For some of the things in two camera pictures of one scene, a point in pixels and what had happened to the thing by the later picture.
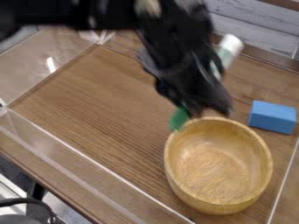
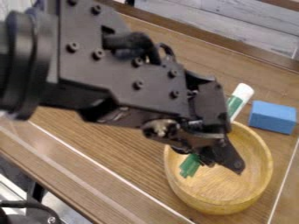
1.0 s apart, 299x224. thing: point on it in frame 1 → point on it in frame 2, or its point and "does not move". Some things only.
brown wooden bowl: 218,166 does not move
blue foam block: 273,116 does not move
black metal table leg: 40,192 does not move
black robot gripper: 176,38 → 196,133
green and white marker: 226,60 → 238,99
